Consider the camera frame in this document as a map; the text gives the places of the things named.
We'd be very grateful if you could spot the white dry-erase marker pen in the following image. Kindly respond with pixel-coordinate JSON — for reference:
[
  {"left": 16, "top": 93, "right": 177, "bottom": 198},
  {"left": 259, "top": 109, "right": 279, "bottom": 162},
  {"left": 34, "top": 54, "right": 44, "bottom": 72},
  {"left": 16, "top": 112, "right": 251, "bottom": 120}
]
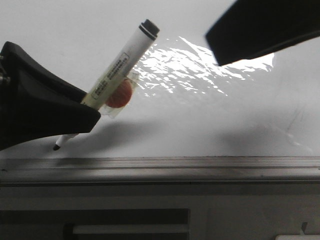
[{"left": 52, "top": 19, "right": 161, "bottom": 151}]

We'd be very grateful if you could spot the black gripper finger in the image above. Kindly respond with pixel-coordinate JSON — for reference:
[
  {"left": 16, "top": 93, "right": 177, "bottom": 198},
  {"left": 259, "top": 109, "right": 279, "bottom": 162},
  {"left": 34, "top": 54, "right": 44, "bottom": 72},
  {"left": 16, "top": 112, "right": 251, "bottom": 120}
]
[
  {"left": 205, "top": 0, "right": 320, "bottom": 66},
  {"left": 0, "top": 41, "right": 101, "bottom": 150}
]

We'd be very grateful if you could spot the aluminium whiteboard frame rail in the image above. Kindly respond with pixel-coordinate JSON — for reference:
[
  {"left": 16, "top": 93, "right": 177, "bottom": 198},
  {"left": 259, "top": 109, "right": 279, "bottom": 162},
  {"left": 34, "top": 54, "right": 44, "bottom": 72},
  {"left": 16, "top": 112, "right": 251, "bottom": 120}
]
[{"left": 0, "top": 156, "right": 320, "bottom": 186}]

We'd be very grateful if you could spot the white whiteboard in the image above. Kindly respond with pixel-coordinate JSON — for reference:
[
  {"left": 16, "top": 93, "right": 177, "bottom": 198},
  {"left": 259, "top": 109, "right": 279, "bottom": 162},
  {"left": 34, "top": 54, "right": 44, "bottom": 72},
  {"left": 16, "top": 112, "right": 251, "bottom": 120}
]
[{"left": 0, "top": 0, "right": 320, "bottom": 159}]

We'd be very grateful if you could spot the red magnet taped to marker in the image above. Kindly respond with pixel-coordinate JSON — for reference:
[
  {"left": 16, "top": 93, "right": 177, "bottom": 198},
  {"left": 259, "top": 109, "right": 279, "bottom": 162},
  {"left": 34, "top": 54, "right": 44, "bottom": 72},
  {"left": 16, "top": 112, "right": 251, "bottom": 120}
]
[{"left": 99, "top": 71, "right": 140, "bottom": 118}]

